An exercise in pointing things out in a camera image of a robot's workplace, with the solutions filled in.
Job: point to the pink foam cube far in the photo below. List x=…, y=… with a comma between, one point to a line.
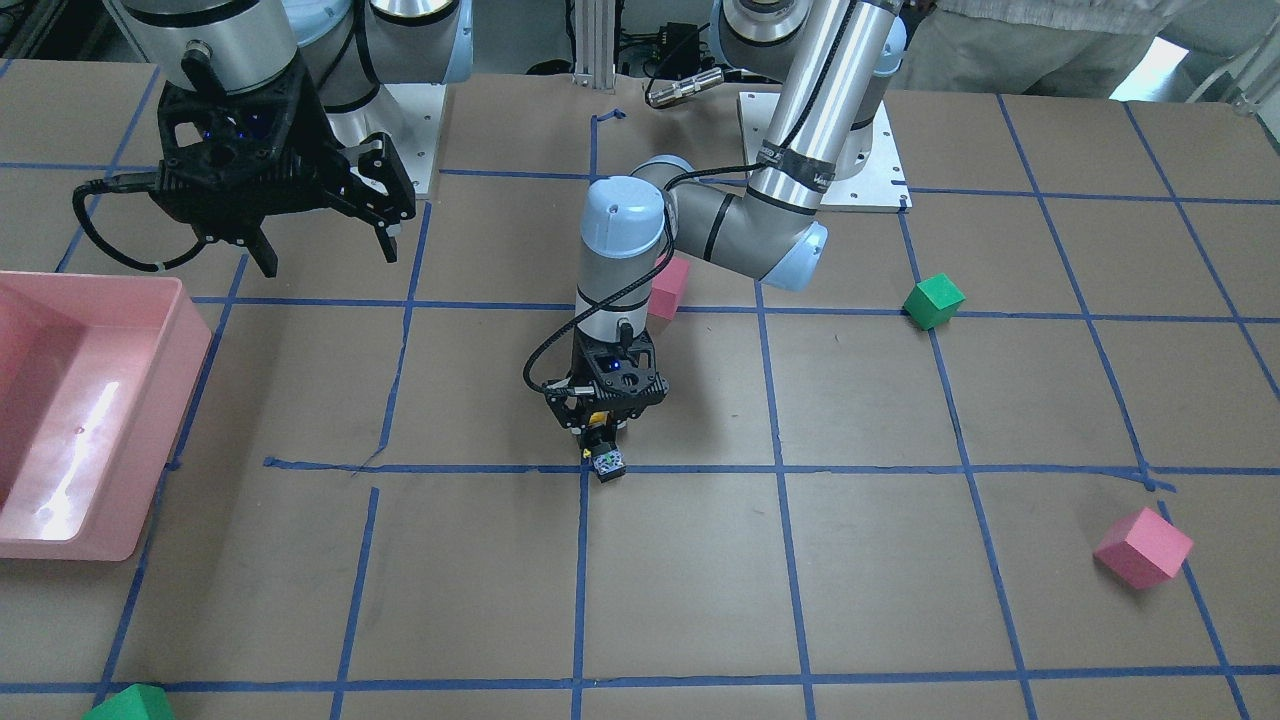
x=1144, y=549

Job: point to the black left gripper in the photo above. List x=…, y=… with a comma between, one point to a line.
x=601, y=428

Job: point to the pink foam cube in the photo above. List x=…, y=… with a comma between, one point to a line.
x=668, y=288
x=1144, y=549

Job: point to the yellow push button switch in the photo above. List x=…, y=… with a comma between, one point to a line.
x=598, y=442

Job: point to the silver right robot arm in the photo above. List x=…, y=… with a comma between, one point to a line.
x=350, y=48

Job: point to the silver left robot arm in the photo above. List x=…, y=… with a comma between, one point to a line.
x=757, y=219

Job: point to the pink plastic bin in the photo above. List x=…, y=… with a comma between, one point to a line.
x=97, y=375

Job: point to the person in beige clothes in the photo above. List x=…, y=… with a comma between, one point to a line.
x=1044, y=48

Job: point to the aluminium frame post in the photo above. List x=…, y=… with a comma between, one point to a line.
x=596, y=29

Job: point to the black electronics box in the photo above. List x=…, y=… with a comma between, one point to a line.
x=678, y=51

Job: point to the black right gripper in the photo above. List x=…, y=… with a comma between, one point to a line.
x=327, y=158

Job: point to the green foam cube near edge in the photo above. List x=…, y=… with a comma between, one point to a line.
x=136, y=702

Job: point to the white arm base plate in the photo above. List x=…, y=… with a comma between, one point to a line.
x=412, y=115
x=869, y=173

